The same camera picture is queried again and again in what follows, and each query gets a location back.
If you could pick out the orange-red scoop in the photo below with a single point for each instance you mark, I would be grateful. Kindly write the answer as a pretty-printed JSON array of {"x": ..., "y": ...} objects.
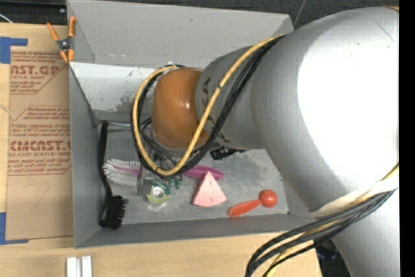
[{"x": 251, "y": 206}]

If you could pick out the brown cardboard board red print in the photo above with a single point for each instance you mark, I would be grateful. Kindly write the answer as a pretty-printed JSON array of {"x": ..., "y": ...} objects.
[{"x": 35, "y": 198}]

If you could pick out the grey metal bin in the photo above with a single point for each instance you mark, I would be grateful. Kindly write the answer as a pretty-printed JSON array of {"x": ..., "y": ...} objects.
[{"x": 168, "y": 32}]

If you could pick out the green and clear round object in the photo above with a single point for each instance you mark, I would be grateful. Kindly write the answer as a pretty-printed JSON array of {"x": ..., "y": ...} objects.
[{"x": 159, "y": 194}]

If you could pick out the pink cheese wedge toy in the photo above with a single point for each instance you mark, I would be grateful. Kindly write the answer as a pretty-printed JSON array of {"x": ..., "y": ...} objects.
[{"x": 209, "y": 193}]

